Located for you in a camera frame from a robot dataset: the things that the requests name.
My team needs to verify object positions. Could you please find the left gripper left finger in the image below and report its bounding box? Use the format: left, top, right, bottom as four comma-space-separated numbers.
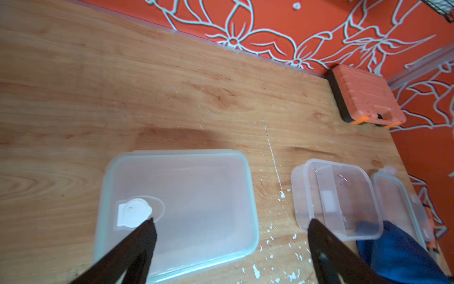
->
72, 218, 157, 284

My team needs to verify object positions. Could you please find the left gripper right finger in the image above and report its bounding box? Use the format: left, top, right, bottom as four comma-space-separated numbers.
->
307, 219, 387, 284

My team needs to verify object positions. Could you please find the blue cloth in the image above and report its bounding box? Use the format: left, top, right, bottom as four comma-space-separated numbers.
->
357, 221, 450, 284

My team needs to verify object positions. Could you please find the clear lunch box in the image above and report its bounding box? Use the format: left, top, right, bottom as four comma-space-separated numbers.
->
291, 159, 383, 241

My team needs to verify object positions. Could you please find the clear lunch box lid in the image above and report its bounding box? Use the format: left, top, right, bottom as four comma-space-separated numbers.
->
371, 172, 429, 249

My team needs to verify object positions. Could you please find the orange tool case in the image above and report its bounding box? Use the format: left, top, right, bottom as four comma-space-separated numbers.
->
326, 65, 407, 129

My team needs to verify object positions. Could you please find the orange handled screwdriver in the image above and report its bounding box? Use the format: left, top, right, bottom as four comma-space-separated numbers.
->
423, 204, 440, 255

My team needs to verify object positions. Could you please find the black wire basket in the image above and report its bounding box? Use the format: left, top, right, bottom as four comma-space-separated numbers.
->
422, 0, 454, 23

